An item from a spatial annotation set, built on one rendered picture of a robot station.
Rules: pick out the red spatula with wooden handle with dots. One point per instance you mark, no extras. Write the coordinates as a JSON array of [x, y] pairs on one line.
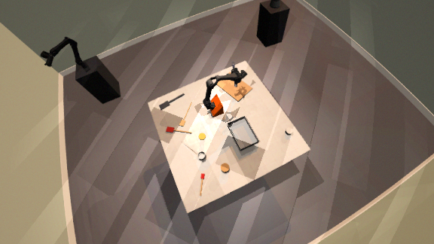
[[171, 129]]

